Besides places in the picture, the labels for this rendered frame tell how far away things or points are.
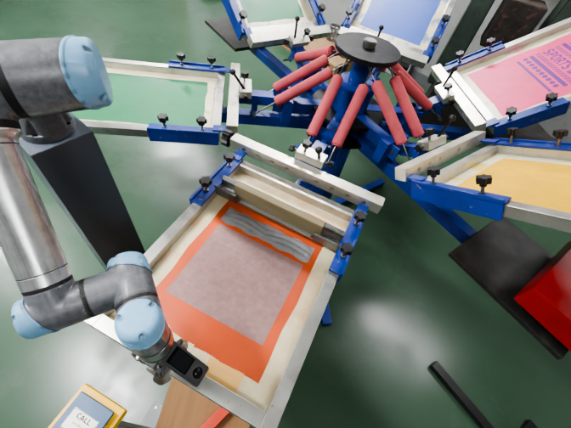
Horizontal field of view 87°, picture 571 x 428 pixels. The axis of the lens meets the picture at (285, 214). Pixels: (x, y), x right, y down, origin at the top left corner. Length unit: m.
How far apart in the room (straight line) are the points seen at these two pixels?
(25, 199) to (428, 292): 2.28
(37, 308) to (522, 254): 1.57
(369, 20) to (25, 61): 2.06
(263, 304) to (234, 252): 0.21
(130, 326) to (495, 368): 2.24
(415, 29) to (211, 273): 1.99
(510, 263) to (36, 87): 1.53
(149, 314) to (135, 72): 1.56
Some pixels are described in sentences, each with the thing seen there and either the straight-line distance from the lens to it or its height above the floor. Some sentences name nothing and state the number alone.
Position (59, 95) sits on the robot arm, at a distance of 0.64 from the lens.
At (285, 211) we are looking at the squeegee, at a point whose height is 1.05.
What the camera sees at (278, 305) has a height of 0.96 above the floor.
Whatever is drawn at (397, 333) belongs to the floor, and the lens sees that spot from 2.20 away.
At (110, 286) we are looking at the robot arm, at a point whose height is 1.31.
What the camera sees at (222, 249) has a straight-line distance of 1.07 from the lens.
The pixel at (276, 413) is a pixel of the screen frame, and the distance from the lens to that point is 0.89.
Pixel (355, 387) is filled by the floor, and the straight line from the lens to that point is 2.01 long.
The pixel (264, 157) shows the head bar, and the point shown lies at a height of 1.02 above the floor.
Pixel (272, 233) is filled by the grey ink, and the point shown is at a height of 0.96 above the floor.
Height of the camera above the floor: 1.87
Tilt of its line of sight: 51 degrees down
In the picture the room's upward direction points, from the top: 13 degrees clockwise
